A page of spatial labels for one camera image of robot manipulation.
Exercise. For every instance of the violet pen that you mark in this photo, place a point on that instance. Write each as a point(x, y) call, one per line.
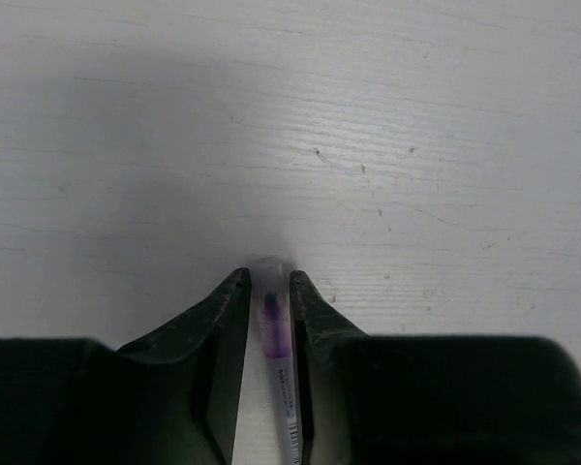
point(271, 303)

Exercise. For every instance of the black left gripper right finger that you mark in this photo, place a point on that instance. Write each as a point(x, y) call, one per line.
point(429, 399)

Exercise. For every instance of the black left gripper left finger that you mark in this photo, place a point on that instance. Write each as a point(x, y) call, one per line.
point(168, 397)

